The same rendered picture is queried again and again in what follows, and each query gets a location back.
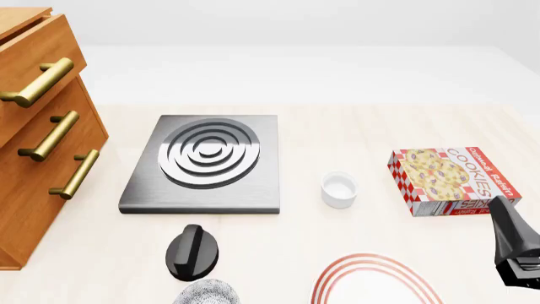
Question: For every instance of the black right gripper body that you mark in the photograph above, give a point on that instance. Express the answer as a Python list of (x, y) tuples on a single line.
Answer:
[(519, 272)]

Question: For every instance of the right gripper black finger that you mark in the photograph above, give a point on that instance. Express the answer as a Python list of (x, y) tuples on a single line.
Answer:
[(512, 231)]

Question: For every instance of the white plate with red rings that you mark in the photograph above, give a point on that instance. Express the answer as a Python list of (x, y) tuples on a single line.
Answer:
[(333, 278)]

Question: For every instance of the grey patterned bowl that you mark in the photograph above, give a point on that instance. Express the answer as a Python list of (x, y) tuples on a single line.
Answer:
[(208, 293)]

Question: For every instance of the flat stove plate with rings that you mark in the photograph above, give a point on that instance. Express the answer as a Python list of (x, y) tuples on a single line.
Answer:
[(143, 190)]

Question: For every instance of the wooden cabinet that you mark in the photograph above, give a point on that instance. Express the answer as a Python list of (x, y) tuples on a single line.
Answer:
[(17, 221)]

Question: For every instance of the red-white cookie box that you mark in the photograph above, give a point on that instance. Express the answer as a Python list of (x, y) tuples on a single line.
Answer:
[(439, 174)]

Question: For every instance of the small white ramekin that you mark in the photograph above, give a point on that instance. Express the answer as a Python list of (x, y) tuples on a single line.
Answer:
[(338, 191)]

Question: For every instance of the round black stove knob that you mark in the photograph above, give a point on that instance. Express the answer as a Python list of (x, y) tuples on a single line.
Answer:
[(192, 253)]

